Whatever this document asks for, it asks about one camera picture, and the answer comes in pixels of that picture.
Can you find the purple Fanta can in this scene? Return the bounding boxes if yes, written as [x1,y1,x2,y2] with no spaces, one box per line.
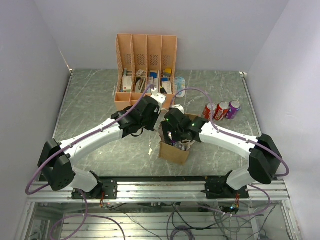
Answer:
[167,131,176,146]
[174,141,187,151]
[225,100,241,120]

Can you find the patterned canvas tote bag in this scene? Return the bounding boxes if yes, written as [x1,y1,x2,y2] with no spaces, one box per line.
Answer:
[157,116,207,165]

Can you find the red cola can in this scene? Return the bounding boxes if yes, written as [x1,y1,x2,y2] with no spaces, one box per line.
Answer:
[213,101,229,121]
[201,102,217,120]

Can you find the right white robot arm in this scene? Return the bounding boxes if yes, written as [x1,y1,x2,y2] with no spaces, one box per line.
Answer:
[160,108,281,199]

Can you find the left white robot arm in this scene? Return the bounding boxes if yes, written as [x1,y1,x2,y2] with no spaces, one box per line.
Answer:
[38,93,166,199]

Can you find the small white card box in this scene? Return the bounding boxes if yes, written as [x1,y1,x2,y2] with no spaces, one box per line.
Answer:
[161,81,173,94]

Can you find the white stationery box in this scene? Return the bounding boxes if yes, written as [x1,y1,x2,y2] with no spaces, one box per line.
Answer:
[122,75,132,93]

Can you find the blue packaged razor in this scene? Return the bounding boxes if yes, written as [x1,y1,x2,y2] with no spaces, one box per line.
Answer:
[174,76,186,98]

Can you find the peach plastic file organizer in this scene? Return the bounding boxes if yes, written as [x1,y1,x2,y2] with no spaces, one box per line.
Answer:
[114,33,178,110]

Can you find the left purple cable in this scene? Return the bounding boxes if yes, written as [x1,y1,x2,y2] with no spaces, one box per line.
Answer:
[25,83,154,195]

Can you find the purple cable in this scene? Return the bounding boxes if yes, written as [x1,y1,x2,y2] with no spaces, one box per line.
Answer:
[25,83,154,195]
[169,87,291,177]

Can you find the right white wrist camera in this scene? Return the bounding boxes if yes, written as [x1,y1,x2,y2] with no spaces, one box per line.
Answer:
[169,104,185,114]

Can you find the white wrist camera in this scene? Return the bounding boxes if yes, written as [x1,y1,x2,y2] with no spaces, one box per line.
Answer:
[169,104,185,114]
[150,88,166,105]

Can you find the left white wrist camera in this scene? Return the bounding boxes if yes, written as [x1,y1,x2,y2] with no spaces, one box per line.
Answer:
[150,88,166,105]

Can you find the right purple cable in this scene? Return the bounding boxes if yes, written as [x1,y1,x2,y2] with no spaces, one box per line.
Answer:
[169,87,291,177]

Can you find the aluminium mounting rail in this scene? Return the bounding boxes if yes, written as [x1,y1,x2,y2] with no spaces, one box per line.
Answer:
[27,180,290,203]

